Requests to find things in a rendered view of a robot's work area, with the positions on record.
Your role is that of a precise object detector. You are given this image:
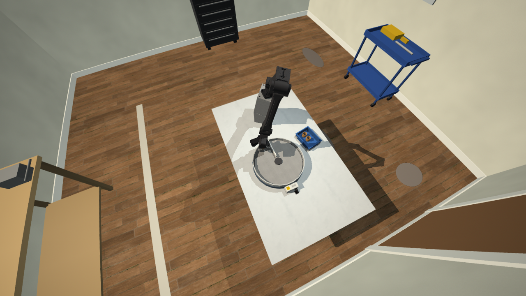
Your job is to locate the blue crate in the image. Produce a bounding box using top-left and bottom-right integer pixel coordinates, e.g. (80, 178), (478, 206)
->
(295, 126), (322, 151)

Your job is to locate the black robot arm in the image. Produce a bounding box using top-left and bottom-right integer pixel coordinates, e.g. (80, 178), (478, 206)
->
(250, 66), (291, 148)

